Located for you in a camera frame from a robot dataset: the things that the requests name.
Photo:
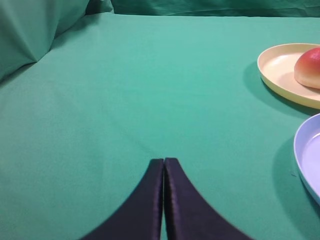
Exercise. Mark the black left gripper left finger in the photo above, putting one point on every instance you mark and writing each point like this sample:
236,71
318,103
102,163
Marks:
140,216

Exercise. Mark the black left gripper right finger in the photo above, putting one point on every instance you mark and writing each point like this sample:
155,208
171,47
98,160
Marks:
188,216

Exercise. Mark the yellow bread bun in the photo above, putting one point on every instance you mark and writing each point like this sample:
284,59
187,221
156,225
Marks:
307,69

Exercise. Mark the blue plate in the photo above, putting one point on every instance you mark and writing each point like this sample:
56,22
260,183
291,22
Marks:
306,148

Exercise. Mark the yellow plate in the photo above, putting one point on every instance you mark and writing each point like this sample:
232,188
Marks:
276,68

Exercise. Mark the green tablecloth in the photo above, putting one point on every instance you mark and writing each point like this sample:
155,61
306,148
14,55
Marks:
78,128

